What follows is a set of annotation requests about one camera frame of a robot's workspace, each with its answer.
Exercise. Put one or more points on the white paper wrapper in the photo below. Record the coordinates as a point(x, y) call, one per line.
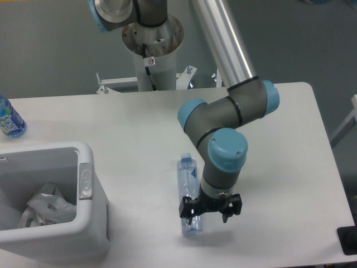
point(51, 207)

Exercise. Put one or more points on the clear plastic bottle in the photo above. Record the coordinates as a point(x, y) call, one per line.
point(188, 186)

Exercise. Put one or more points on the black device at table edge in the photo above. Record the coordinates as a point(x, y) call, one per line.
point(347, 238)

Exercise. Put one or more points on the trash inside can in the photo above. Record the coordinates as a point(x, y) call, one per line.
point(28, 219)

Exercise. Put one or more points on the white plastic trash can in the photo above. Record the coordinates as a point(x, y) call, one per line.
point(70, 166)

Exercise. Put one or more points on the white frame at right edge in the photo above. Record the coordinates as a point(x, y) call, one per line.
point(345, 126)

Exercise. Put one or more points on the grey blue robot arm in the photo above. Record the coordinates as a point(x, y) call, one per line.
point(211, 127)

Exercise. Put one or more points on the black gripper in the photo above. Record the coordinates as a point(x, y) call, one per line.
point(227, 205)

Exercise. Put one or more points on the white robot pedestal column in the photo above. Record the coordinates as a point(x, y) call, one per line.
point(154, 49)

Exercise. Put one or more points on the white pedestal base frame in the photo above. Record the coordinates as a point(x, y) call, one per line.
point(147, 83)

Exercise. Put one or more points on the blue labelled water bottle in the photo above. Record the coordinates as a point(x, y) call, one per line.
point(12, 124)

